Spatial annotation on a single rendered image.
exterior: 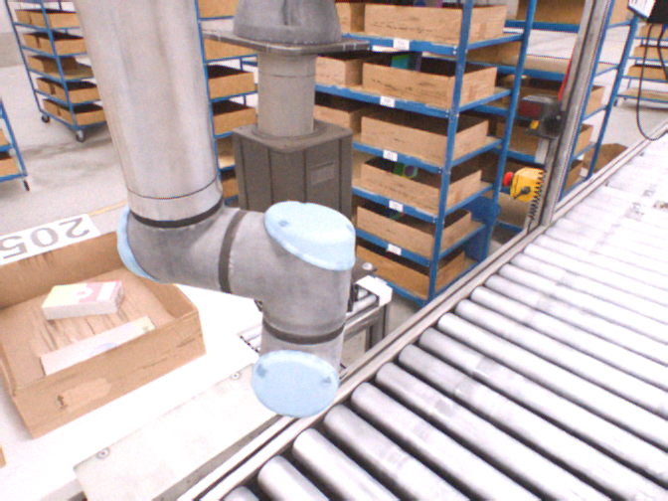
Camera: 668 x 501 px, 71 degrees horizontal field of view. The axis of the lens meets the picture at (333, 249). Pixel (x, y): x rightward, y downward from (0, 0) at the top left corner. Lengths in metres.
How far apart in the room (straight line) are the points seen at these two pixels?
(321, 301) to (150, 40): 0.26
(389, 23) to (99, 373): 1.46
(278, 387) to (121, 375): 0.39
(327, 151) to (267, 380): 0.52
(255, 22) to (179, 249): 0.47
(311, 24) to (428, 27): 0.95
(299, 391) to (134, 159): 0.27
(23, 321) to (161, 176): 0.71
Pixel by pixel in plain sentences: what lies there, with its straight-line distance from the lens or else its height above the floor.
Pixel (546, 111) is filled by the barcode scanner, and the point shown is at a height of 1.06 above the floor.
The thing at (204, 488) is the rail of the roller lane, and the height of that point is 0.74.
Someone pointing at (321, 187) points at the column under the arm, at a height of 0.98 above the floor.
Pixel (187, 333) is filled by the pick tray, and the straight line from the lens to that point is 0.85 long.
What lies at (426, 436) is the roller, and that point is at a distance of 0.76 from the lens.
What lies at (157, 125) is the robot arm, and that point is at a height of 1.24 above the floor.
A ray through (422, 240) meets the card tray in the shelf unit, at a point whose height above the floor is 0.41.
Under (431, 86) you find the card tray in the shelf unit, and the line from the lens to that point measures 1.74.
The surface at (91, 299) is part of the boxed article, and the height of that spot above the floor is 0.79.
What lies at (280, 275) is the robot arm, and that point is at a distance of 0.45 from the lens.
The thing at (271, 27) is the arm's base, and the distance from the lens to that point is 0.83.
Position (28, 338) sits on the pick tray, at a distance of 1.05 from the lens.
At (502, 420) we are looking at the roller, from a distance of 0.83.
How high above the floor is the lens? 1.34
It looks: 31 degrees down
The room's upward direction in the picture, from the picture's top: straight up
